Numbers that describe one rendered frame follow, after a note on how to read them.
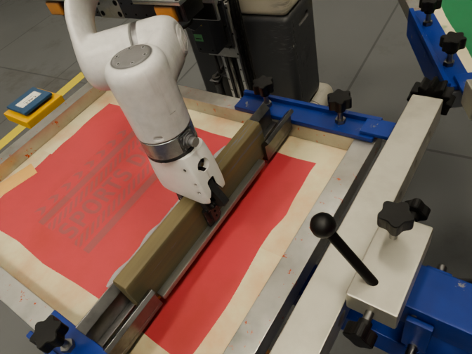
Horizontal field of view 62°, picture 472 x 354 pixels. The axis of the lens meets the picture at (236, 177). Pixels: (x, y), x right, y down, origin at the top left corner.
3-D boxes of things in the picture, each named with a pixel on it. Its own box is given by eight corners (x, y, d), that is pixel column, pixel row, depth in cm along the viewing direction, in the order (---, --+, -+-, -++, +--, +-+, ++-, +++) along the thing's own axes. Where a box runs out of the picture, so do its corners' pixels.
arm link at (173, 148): (209, 115, 51) (215, 131, 53) (161, 102, 56) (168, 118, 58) (173, 154, 48) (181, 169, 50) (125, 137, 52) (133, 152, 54)
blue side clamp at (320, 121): (239, 127, 88) (232, 102, 83) (251, 113, 91) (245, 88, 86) (371, 163, 73) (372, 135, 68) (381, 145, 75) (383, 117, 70)
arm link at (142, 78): (107, 20, 52) (175, -1, 52) (139, 86, 60) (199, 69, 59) (94, 81, 42) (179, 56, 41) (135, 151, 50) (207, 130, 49)
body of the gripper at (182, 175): (213, 126, 52) (232, 181, 60) (159, 111, 58) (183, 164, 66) (178, 164, 49) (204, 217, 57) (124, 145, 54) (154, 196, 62)
